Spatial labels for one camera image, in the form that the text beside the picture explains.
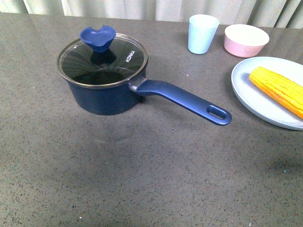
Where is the glass lid blue knob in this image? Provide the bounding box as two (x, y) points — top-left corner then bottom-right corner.
(57, 26), (148, 88)

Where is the dark blue saucepan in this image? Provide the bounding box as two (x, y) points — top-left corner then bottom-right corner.
(56, 33), (233, 126)

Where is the light blue cup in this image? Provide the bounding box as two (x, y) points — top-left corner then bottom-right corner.
(188, 14), (220, 54)

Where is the pink bowl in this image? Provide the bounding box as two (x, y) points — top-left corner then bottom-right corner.
(224, 24), (269, 58)

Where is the yellow corn cob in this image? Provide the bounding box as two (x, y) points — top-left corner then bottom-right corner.
(249, 67), (303, 119)

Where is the light blue plate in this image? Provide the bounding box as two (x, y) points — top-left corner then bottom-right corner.
(231, 57), (303, 131)

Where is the white curtain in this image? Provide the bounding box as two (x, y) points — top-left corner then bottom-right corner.
(0, 0), (303, 29)

